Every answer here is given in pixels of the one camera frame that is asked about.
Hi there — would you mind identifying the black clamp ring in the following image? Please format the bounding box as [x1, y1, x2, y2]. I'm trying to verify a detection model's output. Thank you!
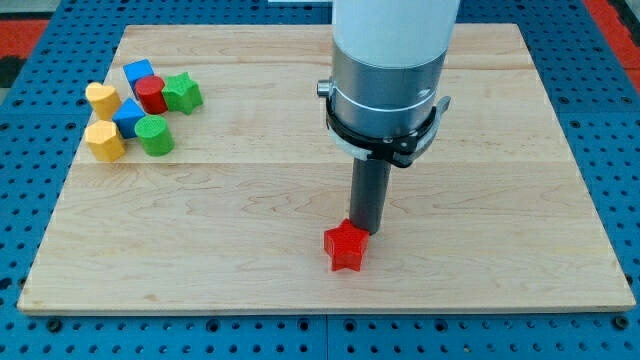
[324, 95, 452, 169]

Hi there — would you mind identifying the red star block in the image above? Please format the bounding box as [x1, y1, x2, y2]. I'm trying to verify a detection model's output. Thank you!
[323, 218, 370, 272]

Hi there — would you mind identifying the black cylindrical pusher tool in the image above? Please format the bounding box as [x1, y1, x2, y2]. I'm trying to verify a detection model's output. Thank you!
[349, 159, 390, 235]

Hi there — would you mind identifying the blue cube block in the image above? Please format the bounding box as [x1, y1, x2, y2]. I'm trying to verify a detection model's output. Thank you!
[123, 59, 155, 98]

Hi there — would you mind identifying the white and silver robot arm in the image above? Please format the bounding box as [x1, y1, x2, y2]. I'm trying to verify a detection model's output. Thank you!
[329, 0, 460, 138]

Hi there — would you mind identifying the yellow hexagon block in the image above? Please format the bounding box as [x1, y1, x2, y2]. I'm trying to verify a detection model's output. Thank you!
[85, 120, 126, 162]

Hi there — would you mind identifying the green cylinder block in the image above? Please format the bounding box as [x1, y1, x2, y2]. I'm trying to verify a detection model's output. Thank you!
[134, 115, 174, 157]

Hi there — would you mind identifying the yellow heart block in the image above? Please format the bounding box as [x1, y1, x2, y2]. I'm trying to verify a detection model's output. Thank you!
[85, 82, 122, 120]

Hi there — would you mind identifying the green star block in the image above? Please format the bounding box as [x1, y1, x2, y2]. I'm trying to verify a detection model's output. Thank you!
[162, 72, 203, 115]

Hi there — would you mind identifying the blue triangle block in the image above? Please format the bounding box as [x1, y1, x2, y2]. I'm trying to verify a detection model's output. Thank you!
[112, 98, 145, 139]

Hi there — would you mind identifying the red cylinder block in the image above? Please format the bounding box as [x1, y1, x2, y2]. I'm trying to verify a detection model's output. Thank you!
[134, 75, 168, 115]

